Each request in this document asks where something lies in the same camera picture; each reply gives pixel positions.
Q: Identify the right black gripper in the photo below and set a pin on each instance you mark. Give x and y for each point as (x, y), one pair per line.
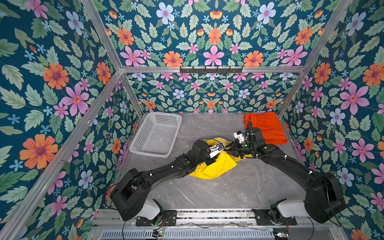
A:
(234, 147)

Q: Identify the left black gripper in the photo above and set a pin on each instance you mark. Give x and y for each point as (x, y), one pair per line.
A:
(213, 160)

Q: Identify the yellow shorts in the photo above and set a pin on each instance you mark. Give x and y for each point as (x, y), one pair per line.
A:
(223, 164)

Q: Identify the orange shorts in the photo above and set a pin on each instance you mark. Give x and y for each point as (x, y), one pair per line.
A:
(270, 125)

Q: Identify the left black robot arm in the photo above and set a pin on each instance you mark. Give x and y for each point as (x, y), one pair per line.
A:
(129, 196)

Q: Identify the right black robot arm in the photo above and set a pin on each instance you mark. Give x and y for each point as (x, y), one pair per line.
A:
(324, 196)

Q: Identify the white plastic laundry basket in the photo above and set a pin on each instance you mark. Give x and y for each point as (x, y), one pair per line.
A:
(156, 135)

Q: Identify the white ventilation grille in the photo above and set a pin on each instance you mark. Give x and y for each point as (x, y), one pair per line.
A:
(190, 234)

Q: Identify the left electronics board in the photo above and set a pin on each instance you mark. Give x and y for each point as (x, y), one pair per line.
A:
(158, 234)

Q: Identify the electronics board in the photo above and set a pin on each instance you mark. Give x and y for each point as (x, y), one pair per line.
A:
(281, 235)
(158, 234)

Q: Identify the right electronics board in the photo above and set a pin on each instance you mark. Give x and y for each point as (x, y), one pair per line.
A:
(281, 235)

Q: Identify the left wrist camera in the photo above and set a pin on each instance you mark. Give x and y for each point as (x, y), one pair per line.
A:
(216, 150)

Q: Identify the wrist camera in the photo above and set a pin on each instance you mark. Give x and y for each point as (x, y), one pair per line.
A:
(240, 136)
(216, 150)

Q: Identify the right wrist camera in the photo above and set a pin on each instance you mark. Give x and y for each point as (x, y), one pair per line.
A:
(240, 136)

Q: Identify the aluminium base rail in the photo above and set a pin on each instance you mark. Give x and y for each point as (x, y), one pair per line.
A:
(242, 217)

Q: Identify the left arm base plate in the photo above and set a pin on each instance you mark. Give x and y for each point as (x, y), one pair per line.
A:
(164, 218)

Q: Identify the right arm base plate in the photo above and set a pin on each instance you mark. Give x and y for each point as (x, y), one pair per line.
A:
(267, 217)

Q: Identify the black hook rail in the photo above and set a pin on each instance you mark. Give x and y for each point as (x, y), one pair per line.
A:
(210, 70)

